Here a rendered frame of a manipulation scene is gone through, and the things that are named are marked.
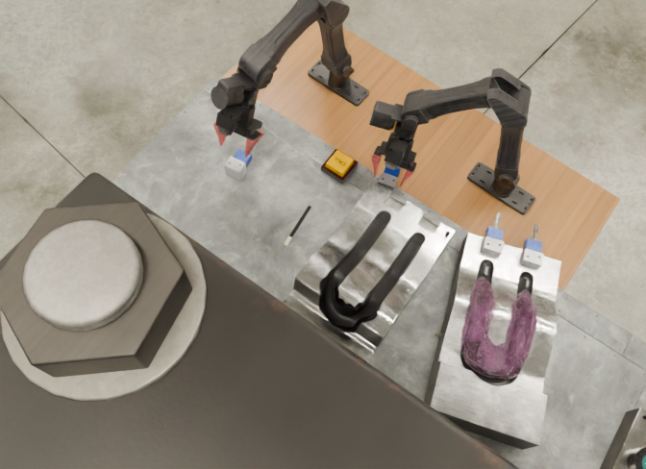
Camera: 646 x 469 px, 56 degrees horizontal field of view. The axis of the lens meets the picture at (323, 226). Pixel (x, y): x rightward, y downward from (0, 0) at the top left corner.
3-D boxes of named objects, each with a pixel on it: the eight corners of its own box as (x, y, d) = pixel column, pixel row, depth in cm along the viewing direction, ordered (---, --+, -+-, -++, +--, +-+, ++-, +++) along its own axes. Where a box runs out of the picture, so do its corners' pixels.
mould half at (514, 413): (462, 240, 171) (473, 224, 161) (553, 268, 169) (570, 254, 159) (420, 414, 150) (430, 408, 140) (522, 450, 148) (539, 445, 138)
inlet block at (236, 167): (247, 140, 181) (246, 131, 176) (262, 147, 181) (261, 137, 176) (225, 175, 176) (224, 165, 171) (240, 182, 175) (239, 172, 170)
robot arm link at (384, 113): (366, 134, 164) (375, 109, 153) (373, 109, 167) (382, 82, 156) (407, 146, 164) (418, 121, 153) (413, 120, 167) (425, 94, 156)
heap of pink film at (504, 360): (472, 273, 161) (480, 262, 154) (537, 294, 159) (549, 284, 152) (450, 366, 150) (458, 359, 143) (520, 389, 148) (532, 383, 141)
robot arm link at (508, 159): (493, 181, 171) (501, 107, 142) (496, 161, 173) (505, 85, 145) (515, 184, 169) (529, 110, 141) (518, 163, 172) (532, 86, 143)
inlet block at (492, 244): (486, 214, 172) (492, 206, 167) (504, 219, 171) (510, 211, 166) (478, 255, 166) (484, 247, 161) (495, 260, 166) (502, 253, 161)
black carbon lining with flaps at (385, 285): (380, 210, 166) (385, 194, 157) (430, 242, 163) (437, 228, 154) (305, 309, 153) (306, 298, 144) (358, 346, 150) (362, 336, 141)
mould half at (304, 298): (370, 195, 176) (376, 171, 163) (447, 243, 170) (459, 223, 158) (265, 332, 157) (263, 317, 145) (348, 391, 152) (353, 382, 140)
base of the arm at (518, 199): (534, 204, 168) (546, 186, 171) (473, 164, 173) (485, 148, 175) (524, 216, 176) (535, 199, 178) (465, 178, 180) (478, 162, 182)
